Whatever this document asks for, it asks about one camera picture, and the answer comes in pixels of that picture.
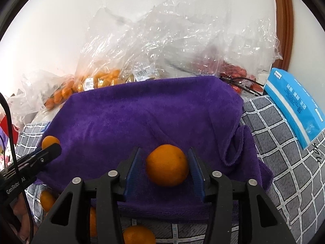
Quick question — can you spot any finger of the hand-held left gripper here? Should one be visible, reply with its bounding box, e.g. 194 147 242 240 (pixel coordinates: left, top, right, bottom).
10 144 62 177

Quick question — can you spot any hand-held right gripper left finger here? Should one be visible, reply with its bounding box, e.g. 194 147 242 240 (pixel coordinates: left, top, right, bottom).
30 147 142 244

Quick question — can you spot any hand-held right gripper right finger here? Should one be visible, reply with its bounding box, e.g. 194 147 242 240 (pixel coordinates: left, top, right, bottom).
187 147 296 244

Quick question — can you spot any small orange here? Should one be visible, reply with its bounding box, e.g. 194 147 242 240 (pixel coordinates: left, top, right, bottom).
40 191 57 212
41 135 61 150

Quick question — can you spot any clear bag of red fruits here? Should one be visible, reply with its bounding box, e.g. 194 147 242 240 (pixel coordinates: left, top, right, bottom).
162 0 283 96

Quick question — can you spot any red paper bag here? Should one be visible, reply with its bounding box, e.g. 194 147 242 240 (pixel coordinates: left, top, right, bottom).
0 114 18 138

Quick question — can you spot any white plastic bag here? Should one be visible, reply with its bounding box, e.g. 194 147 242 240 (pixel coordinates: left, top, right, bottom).
5 91 41 127

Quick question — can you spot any purple towel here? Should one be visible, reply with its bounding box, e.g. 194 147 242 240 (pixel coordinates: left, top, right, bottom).
34 76 273 220

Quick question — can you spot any grey grid bedsheet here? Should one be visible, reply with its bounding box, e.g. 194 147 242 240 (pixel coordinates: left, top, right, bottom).
15 94 325 244

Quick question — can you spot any clear bag of kumquats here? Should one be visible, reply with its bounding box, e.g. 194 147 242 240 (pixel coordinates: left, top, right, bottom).
76 5 163 92

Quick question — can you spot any blue tissue pack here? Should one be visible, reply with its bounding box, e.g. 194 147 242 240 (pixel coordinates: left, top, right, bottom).
263 68 325 150

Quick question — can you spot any thin black cable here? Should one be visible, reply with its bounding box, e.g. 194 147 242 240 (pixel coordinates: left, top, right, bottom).
220 76 265 97

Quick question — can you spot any brown wooden door frame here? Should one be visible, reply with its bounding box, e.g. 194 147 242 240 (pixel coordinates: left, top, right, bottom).
270 0 294 72

